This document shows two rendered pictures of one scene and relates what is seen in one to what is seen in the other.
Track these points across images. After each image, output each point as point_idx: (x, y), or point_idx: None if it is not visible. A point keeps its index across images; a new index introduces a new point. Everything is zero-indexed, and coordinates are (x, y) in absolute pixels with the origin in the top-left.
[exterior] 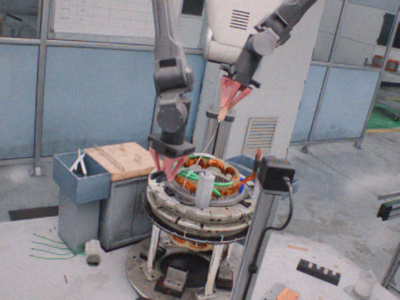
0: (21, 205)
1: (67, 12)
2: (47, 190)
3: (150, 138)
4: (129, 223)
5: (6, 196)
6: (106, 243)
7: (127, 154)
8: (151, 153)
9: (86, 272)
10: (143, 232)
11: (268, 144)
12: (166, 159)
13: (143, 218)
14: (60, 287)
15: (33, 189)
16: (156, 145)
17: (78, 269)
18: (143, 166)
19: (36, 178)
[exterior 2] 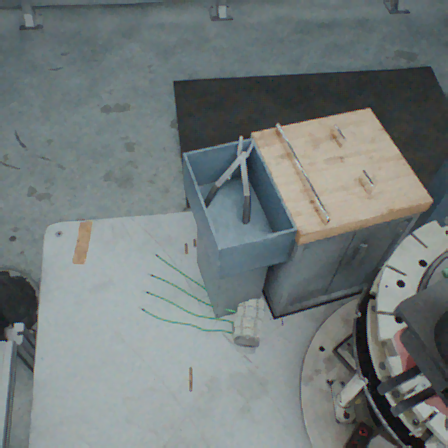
0: (191, 72)
1: None
2: (232, 47)
3: (404, 318)
4: (326, 281)
5: (173, 53)
6: (276, 310)
7: (346, 157)
8: (397, 347)
9: (229, 366)
10: (351, 286)
11: None
12: (440, 404)
13: (356, 272)
14: (178, 399)
15: (213, 44)
16: (417, 350)
17: (216, 357)
18: (376, 208)
19: (218, 23)
